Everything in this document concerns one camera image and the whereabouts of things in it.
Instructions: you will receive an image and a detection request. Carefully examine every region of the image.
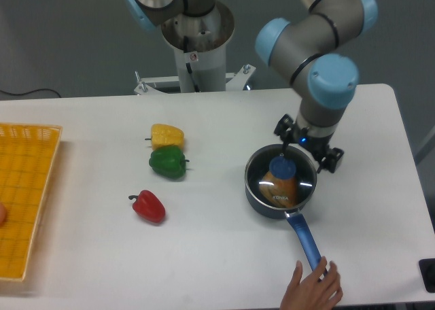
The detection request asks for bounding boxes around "white metal base frame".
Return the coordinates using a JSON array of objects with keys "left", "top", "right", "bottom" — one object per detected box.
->
[{"left": 133, "top": 64, "right": 256, "bottom": 96}]

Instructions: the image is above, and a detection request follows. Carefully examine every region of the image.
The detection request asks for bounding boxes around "black device at table edge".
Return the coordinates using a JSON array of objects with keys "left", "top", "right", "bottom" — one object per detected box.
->
[{"left": 418, "top": 258, "right": 435, "bottom": 293}]

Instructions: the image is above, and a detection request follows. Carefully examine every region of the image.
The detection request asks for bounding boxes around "person's hand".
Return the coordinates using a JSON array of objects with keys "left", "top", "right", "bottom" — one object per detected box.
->
[{"left": 279, "top": 256, "right": 343, "bottom": 310}]

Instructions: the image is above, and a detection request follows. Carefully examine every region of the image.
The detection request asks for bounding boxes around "black floor cable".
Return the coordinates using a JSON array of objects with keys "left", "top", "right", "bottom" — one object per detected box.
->
[{"left": 0, "top": 88, "right": 63, "bottom": 98}]

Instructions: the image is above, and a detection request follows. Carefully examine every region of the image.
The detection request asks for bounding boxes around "dark saucepan blue handle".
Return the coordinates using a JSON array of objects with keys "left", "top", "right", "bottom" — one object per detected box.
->
[{"left": 243, "top": 144, "right": 331, "bottom": 283}]

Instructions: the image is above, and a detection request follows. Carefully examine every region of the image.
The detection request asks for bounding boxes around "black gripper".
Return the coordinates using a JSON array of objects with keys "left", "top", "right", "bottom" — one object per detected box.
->
[{"left": 274, "top": 114, "right": 344, "bottom": 173}]

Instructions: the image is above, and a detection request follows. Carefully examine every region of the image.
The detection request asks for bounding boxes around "triangular puff pastry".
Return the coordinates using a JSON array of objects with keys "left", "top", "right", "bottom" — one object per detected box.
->
[{"left": 258, "top": 172, "right": 298, "bottom": 208}]

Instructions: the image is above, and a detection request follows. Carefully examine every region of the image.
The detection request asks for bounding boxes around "yellow bell pepper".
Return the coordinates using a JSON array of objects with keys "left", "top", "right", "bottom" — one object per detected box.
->
[{"left": 145, "top": 124, "right": 184, "bottom": 150}]

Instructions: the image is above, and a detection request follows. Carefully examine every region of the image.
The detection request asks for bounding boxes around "yellow woven basket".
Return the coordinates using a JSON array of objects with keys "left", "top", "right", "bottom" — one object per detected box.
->
[{"left": 1, "top": 123, "right": 63, "bottom": 281}]

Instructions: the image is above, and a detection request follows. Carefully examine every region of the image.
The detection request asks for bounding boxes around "glass pot lid blue knob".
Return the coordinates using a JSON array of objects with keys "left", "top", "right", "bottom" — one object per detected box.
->
[{"left": 244, "top": 145, "right": 317, "bottom": 210}]

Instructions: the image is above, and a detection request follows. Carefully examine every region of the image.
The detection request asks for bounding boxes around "red bell pepper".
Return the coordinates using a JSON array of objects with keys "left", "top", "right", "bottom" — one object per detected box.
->
[{"left": 128, "top": 190, "right": 166, "bottom": 224}]

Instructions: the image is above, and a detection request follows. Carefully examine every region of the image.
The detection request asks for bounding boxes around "green bell pepper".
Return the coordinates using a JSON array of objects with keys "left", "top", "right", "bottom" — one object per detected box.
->
[{"left": 148, "top": 145, "right": 189, "bottom": 179}]

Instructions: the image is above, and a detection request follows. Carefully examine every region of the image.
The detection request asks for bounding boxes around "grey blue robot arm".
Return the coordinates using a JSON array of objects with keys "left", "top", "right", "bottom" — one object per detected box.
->
[{"left": 125, "top": 0, "right": 379, "bottom": 172}]

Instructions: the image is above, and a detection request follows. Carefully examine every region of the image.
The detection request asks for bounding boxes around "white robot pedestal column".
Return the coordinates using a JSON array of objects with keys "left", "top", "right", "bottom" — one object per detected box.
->
[{"left": 161, "top": 1, "right": 234, "bottom": 92}]

